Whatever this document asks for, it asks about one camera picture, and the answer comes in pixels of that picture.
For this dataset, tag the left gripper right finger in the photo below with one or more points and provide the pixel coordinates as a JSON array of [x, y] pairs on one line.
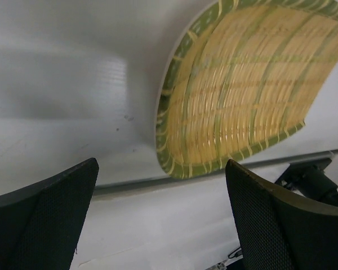
[[278, 228]]

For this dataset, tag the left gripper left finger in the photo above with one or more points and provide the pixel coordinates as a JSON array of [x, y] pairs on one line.
[[40, 224]]

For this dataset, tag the bamboo woven tray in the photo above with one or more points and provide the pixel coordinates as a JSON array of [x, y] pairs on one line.
[[241, 79]]

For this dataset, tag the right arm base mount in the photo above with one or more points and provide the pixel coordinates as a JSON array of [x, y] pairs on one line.
[[310, 180]]

